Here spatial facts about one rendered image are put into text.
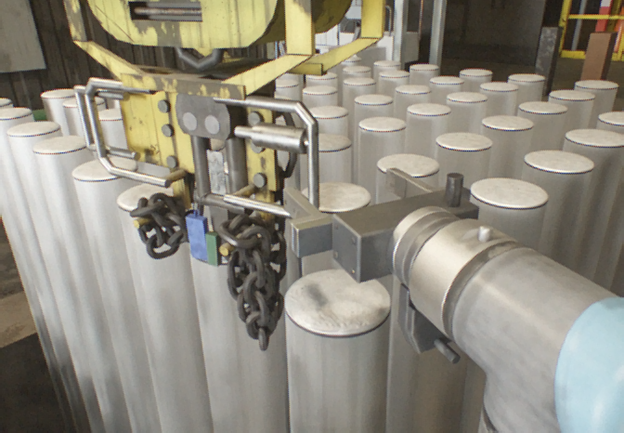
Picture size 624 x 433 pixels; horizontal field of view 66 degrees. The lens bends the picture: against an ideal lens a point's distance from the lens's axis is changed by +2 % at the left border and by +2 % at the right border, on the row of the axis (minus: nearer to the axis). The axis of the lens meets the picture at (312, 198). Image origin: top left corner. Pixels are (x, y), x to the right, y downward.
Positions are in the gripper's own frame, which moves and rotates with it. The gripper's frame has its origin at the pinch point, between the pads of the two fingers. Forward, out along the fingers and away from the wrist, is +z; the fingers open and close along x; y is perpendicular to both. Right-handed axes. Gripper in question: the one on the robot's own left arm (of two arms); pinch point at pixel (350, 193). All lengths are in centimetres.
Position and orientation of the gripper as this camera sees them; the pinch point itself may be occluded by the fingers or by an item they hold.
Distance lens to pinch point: 54.2
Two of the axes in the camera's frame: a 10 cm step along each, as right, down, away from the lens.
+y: -0.2, -9.1, -4.0
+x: -9.1, 1.9, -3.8
